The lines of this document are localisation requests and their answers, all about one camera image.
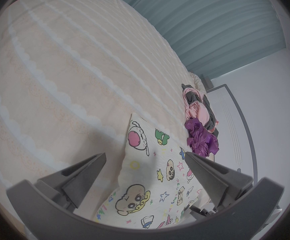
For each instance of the white printed pyjama top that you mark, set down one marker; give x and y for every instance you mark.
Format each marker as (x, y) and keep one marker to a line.
(145, 179)

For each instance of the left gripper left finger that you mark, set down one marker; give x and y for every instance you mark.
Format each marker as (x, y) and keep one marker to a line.
(77, 181)

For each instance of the bed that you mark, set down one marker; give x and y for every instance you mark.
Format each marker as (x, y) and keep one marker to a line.
(72, 71)

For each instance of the purple garment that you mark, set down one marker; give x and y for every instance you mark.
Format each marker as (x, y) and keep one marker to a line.
(200, 136)

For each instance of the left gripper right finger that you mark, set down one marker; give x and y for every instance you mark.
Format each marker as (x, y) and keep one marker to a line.
(215, 181)

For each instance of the blue-green curtain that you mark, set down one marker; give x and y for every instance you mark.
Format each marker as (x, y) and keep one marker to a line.
(210, 21)

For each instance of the grey bedside table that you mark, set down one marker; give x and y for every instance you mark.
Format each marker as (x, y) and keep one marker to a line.
(207, 81)

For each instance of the pile of clothes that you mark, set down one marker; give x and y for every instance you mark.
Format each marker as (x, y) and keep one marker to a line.
(197, 109)

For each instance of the pale pink pillow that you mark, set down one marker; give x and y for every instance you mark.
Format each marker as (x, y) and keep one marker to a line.
(197, 82)

